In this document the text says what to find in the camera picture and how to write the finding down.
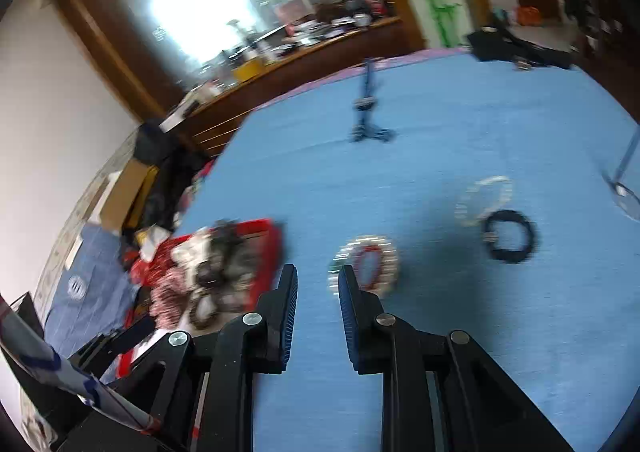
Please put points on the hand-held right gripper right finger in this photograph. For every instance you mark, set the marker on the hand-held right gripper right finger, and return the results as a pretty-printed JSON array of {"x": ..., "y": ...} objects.
[{"x": 347, "y": 312}]

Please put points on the glass window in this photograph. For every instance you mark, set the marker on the glass window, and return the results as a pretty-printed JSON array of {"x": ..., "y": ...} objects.
[{"x": 200, "y": 7}]

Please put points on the clear blue frame glasses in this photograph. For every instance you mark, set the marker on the clear blue frame glasses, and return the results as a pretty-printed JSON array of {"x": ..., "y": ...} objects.
[{"x": 622, "y": 189}]

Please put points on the orange bag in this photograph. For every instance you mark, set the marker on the orange bag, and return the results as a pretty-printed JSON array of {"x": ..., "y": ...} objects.
[{"x": 527, "y": 15}]

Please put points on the red jewelry box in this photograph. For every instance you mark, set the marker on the red jewelry box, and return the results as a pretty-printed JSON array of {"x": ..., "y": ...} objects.
[{"x": 272, "y": 252}]

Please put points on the cluttered wooden counter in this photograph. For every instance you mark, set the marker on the cluttered wooden counter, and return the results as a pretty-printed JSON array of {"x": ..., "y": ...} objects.
[{"x": 310, "y": 62}]

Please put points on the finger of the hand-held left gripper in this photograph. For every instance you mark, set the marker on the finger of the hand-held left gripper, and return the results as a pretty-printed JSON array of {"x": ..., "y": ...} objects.
[
  {"x": 115, "y": 344},
  {"x": 29, "y": 314}
]

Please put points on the black hair scrunchie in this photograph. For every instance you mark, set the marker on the black hair scrunchie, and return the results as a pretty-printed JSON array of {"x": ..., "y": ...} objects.
[{"x": 530, "y": 232}]

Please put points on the black cloth pile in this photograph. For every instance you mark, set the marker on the black cloth pile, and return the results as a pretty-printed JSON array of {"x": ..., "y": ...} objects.
[{"x": 155, "y": 142}]

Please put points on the blue plastic object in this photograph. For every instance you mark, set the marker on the blue plastic object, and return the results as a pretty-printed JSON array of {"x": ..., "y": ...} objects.
[{"x": 367, "y": 102}]

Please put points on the yellow box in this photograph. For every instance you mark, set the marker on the yellow box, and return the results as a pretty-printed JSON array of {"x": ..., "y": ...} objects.
[{"x": 247, "y": 70}]

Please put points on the cardboard boxes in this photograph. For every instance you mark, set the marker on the cardboard boxes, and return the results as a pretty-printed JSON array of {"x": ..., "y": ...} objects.
[{"x": 122, "y": 192}]

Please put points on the red bangle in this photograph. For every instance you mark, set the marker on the red bangle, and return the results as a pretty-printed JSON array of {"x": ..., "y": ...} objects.
[{"x": 369, "y": 249}]

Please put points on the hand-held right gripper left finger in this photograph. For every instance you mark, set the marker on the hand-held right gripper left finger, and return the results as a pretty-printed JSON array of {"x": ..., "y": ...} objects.
[{"x": 289, "y": 312}]

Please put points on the blue denim cloth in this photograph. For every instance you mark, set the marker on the blue denim cloth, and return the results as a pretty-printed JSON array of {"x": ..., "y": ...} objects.
[{"x": 85, "y": 282}]

